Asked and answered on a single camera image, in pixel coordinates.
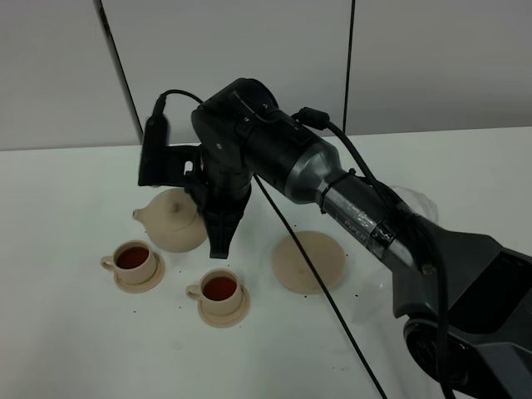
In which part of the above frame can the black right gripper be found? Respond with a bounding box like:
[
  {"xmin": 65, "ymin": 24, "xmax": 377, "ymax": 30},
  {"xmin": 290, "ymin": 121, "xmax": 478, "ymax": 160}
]
[{"xmin": 184, "ymin": 145, "xmax": 251, "ymax": 259}]

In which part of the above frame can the tan ceramic teapot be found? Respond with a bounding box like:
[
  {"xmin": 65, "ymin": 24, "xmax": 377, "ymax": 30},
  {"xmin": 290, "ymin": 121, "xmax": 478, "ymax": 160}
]
[{"xmin": 132, "ymin": 188, "xmax": 208, "ymax": 253}]

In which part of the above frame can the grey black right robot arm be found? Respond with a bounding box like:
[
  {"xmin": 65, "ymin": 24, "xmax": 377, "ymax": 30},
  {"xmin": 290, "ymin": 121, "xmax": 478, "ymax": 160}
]
[{"xmin": 191, "ymin": 78, "xmax": 531, "ymax": 398}]

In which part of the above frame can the tan teapot saucer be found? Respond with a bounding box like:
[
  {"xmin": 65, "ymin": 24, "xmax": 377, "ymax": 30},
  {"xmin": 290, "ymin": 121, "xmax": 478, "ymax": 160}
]
[{"xmin": 271, "ymin": 230, "xmax": 347, "ymax": 295}]

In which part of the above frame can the tan teacup near centre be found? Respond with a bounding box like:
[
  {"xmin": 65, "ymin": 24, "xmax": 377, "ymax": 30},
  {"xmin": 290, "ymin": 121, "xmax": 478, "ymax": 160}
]
[{"xmin": 185, "ymin": 268, "xmax": 244, "ymax": 316}]

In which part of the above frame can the tan teacup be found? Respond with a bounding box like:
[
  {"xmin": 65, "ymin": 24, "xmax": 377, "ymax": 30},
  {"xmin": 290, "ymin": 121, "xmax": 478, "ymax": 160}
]
[
  {"xmin": 100, "ymin": 240, "xmax": 157, "ymax": 284},
  {"xmin": 185, "ymin": 268, "xmax": 244, "ymax": 316}
]

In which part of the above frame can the tan saucer far left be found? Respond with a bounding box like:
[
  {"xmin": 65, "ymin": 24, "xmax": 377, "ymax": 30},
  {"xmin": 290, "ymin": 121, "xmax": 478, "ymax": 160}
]
[{"xmin": 113, "ymin": 253, "xmax": 165, "ymax": 293}]

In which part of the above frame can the tan saucer near centre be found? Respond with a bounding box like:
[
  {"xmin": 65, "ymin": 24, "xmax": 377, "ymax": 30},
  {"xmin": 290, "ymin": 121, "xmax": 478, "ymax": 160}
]
[{"xmin": 197, "ymin": 287, "xmax": 250, "ymax": 328}]

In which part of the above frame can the tan teacup far left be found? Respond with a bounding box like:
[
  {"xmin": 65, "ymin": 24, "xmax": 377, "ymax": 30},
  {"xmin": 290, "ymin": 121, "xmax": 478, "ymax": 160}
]
[{"xmin": 100, "ymin": 240, "xmax": 157, "ymax": 284}]

